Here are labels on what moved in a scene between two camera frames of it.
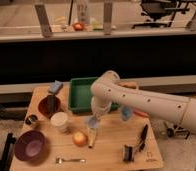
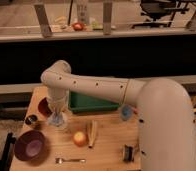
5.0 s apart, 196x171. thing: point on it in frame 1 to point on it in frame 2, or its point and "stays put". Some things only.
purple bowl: [30, 145] stays put
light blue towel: [93, 122] to [56, 119]
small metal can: [31, 119] stays put
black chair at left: [4, 163] stays put
